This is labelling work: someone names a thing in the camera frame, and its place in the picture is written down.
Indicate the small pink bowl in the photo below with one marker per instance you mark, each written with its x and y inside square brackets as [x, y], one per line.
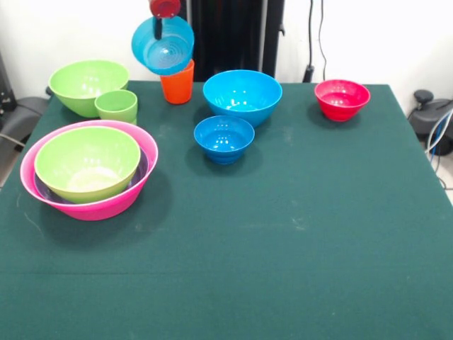
[341, 106]

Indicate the dark green table cloth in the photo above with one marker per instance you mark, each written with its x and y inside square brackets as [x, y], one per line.
[212, 283]

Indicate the green cup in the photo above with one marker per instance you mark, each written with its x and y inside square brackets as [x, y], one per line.
[117, 106]

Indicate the purple bowl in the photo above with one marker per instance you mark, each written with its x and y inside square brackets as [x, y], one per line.
[143, 166]

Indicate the large blue bowl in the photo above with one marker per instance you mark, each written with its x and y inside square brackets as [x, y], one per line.
[244, 88]

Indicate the small dark blue bowl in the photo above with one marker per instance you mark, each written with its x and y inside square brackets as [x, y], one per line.
[223, 148]

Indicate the large pink bowl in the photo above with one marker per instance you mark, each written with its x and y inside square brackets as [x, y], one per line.
[95, 210]

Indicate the green bowl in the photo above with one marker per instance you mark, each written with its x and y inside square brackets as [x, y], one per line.
[81, 81]
[88, 159]

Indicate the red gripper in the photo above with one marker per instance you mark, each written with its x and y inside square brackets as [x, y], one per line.
[164, 8]

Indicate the orange cup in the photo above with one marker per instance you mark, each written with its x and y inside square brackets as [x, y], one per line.
[177, 88]

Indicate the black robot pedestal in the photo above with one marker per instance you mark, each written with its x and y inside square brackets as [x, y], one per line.
[230, 35]

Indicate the light blue straight-sided bowl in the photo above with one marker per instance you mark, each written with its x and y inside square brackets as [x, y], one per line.
[166, 49]

